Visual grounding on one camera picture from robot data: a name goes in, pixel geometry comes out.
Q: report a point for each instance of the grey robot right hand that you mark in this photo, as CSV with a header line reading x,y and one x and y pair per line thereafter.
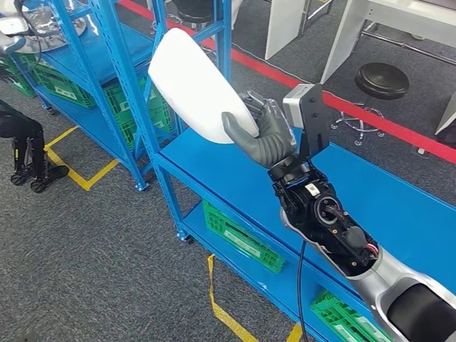
x,y
270,141

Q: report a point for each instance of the white plastic shell part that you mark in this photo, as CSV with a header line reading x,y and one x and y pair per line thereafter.
x,y
192,80

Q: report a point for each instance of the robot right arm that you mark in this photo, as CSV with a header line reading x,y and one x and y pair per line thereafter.
x,y
392,278

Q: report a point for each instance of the blue metal workbench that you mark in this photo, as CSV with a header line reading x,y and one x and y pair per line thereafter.
x,y
374,198

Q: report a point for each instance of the blue metal shelf rack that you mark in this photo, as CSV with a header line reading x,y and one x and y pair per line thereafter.
x,y
126,85

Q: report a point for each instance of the round silver metal part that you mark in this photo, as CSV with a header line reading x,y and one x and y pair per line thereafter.
x,y
46,28

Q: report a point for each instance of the white desk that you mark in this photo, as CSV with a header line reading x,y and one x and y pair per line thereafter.
x,y
345,42
281,28

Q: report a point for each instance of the person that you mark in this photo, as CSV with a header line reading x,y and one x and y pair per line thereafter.
x,y
237,12

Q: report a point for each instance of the black round stool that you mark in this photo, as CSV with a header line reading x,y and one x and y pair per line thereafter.
x,y
382,80
194,9

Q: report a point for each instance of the yellow floor tape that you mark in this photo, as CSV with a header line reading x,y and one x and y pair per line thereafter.
x,y
214,302
64,168

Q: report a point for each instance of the black legged robot body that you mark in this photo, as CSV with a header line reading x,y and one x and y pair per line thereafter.
x,y
17,127

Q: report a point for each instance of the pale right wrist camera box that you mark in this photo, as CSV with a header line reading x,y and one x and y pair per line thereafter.
x,y
293,106

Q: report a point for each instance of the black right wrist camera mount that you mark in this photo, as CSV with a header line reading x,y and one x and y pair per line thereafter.
x,y
315,122

